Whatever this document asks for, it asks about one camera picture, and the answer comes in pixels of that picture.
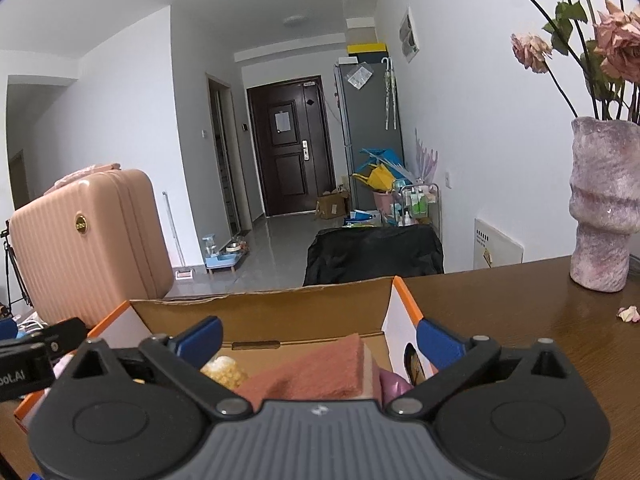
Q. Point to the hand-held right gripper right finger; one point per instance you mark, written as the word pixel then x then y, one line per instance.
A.
pixel 440 345

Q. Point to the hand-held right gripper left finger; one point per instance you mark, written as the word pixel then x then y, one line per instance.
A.
pixel 200 340

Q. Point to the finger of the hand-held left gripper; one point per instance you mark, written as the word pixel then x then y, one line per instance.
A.
pixel 60 332

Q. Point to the yellow fluffy plush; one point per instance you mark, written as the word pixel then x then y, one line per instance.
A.
pixel 225 370

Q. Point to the red cardboard box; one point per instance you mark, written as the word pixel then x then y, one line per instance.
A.
pixel 275 315

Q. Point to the pink layered sponge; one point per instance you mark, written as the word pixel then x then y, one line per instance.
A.
pixel 320 370

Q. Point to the white flat mop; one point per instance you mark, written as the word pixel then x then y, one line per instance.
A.
pixel 184 274

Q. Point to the blue pet feeder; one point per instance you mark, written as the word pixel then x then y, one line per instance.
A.
pixel 225 259

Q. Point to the pink ribbed suitcase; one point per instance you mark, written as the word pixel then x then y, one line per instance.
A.
pixel 90 250

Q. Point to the black tripod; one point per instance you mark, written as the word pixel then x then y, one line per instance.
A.
pixel 7 250

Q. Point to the black cloth cover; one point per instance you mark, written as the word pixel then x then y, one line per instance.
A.
pixel 375 255

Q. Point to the white board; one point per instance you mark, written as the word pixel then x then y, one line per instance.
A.
pixel 500 247

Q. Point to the blue green floor packets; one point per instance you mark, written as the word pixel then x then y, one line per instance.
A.
pixel 362 219

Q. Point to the pink bucket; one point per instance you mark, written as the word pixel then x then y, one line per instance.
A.
pixel 385 202

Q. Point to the pink plastic packet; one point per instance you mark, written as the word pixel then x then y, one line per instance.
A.
pixel 80 176

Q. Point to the brown cardboard floor box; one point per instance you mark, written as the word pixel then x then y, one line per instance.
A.
pixel 332 205

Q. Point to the yellow bag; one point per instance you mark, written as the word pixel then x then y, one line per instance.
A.
pixel 380 177

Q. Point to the dark brown entrance door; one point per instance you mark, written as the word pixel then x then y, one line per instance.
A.
pixel 290 175

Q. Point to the purple feather decoration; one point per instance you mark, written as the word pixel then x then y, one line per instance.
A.
pixel 425 157

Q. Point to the fallen pink petal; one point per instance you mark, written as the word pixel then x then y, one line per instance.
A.
pixel 629 314

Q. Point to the pink textured vase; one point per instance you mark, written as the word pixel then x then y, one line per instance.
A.
pixel 600 210

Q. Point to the white paper notice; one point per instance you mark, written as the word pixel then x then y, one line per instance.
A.
pixel 282 121

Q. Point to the grey refrigerator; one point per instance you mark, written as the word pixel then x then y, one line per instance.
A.
pixel 360 125

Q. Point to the white folded umbrella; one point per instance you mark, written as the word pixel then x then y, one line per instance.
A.
pixel 387 100
pixel 395 95

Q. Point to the clear plastic pouch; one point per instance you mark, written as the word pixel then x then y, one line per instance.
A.
pixel 359 76

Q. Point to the yellow box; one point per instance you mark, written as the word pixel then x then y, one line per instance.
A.
pixel 367 49

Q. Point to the dried pink rose bouquet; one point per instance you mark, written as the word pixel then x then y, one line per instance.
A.
pixel 620 35

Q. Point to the white wall socket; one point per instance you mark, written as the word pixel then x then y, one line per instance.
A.
pixel 448 180

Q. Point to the interior side door frame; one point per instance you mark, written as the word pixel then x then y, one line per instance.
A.
pixel 222 160

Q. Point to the white wall electrical panel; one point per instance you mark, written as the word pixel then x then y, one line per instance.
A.
pixel 407 35

